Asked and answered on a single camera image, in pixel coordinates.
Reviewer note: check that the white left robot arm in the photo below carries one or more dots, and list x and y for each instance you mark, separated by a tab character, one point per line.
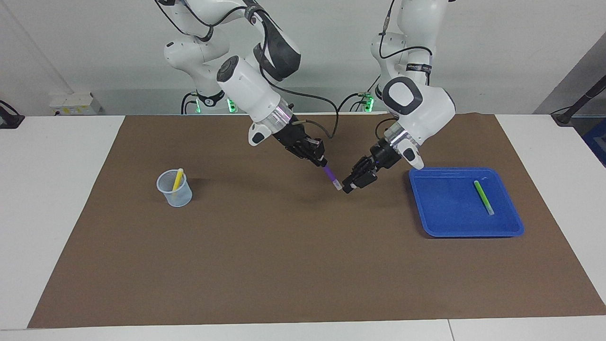
421	104

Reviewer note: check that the black stand pole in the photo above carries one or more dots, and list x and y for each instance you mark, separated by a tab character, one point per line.
580	102

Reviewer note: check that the brown table mat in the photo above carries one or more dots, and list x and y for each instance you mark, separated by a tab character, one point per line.
303	246

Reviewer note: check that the blue crate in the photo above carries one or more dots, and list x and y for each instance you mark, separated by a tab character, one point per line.
597	142

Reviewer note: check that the blue plastic tray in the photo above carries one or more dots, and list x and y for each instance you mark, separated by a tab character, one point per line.
454	213

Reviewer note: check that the pale blue mesh cup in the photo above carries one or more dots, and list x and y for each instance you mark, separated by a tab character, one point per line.
180	198

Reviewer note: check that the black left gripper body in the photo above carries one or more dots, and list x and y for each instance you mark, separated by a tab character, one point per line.
378	161

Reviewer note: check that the black clamp mount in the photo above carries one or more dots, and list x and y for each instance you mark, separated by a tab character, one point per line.
9	121

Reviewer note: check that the green pen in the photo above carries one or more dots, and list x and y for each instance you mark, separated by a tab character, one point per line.
484	197

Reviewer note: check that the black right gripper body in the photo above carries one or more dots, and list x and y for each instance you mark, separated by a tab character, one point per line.
303	144

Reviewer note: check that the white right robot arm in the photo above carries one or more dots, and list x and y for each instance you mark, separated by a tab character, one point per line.
251	90

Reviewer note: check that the yellow pen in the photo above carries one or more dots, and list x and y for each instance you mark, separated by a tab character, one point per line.
178	177

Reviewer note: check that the white wall socket box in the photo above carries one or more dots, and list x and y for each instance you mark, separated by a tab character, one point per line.
73	102

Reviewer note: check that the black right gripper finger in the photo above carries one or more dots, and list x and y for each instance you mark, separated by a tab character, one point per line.
316	162
324	160

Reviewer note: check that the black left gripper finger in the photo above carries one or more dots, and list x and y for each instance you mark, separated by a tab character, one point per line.
350	185
368	181

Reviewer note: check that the purple pen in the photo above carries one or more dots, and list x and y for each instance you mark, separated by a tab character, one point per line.
331	177

